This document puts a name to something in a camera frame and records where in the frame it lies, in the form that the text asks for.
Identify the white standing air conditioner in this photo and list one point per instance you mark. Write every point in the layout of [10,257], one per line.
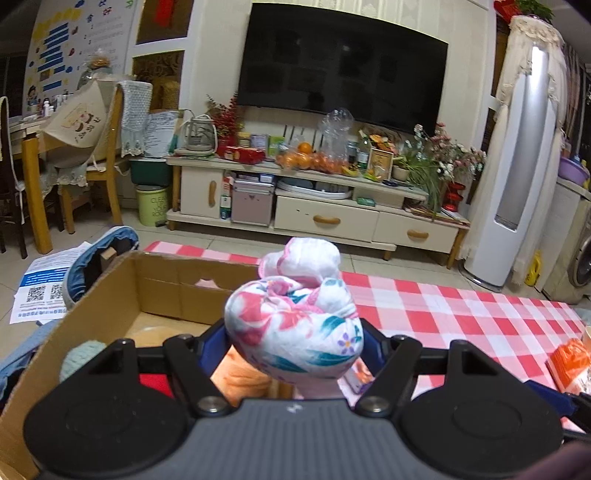
[512,184]

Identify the beige printed tote bag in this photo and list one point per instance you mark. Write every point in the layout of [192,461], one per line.
[76,124]

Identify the clear plastic bag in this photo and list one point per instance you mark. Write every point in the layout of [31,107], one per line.
[336,131]

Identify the dark green bin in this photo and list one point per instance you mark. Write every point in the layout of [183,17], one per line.
[150,171]

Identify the wooden dining table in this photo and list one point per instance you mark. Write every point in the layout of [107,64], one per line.
[34,152]

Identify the red white checkered tablecloth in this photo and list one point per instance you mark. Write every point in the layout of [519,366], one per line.
[461,314]

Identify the pink storage box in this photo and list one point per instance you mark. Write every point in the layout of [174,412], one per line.
[251,203]

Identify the red cloth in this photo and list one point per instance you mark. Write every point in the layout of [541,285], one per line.
[154,385]

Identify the green spider plant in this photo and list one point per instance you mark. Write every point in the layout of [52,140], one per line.
[422,177]

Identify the wall poster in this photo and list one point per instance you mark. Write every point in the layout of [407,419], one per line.
[60,41]

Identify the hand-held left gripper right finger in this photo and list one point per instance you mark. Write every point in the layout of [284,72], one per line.
[371,346]

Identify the small printed card packet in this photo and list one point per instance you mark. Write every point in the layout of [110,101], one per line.
[360,379]

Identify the purple plastic basin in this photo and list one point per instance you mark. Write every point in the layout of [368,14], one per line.
[572,168]

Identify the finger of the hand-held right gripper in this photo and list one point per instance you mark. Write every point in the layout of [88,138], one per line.
[551,406]

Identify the green plant in red pot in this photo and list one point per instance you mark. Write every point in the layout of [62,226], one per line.
[526,9]

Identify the orange plastic packet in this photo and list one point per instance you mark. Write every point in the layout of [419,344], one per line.
[570,364]

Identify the red hanging knot decoration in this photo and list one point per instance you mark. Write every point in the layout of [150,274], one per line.
[165,5]

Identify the white lace chair cover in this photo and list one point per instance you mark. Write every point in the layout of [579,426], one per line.
[135,115]

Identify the orange soft cloth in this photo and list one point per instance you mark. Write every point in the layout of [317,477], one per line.
[240,378]

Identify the white floral cloth bundle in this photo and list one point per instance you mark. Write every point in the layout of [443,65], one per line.
[295,323]

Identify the teal sock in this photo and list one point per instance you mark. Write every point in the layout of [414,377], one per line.
[76,362]

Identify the yellow detergent bottle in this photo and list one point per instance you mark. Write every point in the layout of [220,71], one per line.
[534,270]

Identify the red vase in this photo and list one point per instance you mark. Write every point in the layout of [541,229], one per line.
[453,196]

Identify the printed paper sheets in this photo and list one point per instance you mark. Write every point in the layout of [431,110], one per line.
[44,286]

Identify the cream television cabinet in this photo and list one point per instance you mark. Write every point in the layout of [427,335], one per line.
[323,221]

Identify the flat red box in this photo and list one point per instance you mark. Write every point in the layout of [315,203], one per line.
[244,154]

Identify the washing machine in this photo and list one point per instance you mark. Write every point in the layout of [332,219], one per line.
[570,240]

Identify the red berry branch decoration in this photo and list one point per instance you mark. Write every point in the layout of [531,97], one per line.
[226,115]

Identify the blue denim cloth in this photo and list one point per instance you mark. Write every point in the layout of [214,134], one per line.
[23,355]

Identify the pink flower bouquet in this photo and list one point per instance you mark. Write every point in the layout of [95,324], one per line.
[455,150]

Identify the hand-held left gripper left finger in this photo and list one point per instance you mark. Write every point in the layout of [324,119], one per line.
[216,346]

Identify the dark chair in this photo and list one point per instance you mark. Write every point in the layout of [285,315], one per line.
[9,175]

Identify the light green trash can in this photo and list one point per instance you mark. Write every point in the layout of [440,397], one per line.
[151,205]

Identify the glass electric kettle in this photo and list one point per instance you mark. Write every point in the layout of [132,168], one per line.
[198,136]

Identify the black television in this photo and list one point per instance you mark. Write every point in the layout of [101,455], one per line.
[341,64]

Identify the wooden chair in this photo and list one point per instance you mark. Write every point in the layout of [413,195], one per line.
[108,175]

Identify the cardboard box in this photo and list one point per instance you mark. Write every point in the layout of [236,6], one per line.
[152,286]

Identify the pile of oranges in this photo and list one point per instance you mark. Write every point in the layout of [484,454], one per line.
[309,160]

